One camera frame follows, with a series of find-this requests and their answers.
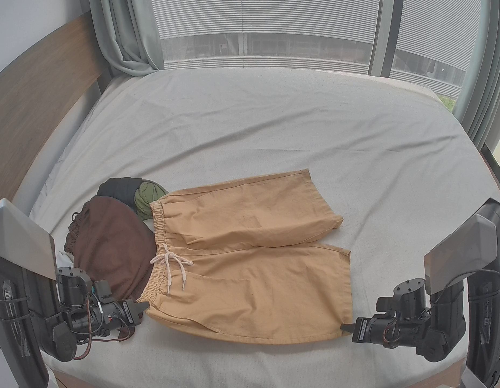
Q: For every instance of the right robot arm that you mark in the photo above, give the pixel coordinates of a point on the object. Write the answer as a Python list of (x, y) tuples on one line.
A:
[(460, 257)]

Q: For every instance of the black garment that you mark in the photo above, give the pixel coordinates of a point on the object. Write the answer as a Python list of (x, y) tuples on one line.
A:
[(116, 190)]

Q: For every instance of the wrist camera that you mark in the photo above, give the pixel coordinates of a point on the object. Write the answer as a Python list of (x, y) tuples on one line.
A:
[(101, 290), (386, 304)]

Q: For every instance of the brown garment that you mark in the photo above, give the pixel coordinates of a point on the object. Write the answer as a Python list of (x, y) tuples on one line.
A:
[(112, 241)]

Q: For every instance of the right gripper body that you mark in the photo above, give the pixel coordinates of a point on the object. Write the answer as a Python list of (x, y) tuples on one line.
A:
[(371, 329)]

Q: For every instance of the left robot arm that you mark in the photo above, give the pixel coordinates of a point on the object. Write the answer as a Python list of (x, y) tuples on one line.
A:
[(19, 241)]

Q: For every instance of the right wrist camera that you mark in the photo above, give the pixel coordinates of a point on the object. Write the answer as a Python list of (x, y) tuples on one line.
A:
[(386, 304)]

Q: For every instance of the window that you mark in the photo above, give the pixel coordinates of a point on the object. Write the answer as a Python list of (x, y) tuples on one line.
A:
[(274, 6)]

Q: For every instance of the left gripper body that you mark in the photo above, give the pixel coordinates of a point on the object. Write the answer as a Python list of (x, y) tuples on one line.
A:
[(120, 315)]

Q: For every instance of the bed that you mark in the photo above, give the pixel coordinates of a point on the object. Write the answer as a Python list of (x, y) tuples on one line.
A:
[(274, 135)]

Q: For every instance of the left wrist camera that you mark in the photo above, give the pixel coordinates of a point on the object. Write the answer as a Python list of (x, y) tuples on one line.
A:
[(101, 290)]

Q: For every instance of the grey-green curtain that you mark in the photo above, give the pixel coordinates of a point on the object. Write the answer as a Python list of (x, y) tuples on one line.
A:
[(120, 22), (488, 75)]

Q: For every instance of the tan shorts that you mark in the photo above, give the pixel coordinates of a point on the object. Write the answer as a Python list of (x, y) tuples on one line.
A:
[(254, 281)]

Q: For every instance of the green garment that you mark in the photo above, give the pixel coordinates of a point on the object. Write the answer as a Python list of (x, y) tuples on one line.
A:
[(147, 198)]

